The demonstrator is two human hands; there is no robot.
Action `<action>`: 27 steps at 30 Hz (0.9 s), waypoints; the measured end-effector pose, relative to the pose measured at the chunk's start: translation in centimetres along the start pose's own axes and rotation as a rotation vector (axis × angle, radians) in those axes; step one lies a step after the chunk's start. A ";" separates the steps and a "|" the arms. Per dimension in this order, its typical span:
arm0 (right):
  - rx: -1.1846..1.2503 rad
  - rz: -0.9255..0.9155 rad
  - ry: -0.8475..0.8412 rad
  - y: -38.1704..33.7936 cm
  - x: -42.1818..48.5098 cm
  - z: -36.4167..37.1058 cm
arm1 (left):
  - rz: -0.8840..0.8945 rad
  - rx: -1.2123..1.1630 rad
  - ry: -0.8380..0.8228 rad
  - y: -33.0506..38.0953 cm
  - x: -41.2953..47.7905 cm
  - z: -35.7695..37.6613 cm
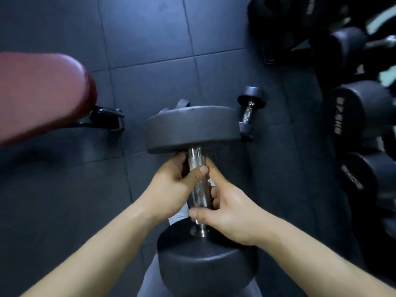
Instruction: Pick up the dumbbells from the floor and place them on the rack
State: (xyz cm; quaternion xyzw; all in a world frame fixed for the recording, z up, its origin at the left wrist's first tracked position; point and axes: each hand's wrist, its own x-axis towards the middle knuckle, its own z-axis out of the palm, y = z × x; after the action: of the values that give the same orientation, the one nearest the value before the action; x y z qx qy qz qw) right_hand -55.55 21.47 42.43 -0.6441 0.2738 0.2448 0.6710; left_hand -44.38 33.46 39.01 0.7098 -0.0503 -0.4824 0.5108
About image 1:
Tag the person's left hand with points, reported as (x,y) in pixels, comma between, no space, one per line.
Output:
(170,191)

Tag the row of black dumbbells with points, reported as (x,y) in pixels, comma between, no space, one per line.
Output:
(355,105)

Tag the red padded weight bench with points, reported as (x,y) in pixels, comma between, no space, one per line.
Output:
(40,95)

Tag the person's left forearm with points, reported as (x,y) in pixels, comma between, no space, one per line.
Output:
(92,259)

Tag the small black hex dumbbell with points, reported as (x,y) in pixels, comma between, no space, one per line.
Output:
(253,95)

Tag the person's right hand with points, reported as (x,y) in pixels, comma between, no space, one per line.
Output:
(238,216)

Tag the large black round dumbbell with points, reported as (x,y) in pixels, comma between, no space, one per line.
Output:
(191,129)

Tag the black rubber floor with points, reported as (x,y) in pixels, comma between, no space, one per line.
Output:
(148,30)

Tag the grey trousers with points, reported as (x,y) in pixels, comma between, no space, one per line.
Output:
(148,281)

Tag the person's right forearm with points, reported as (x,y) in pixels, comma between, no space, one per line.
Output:
(309,262)

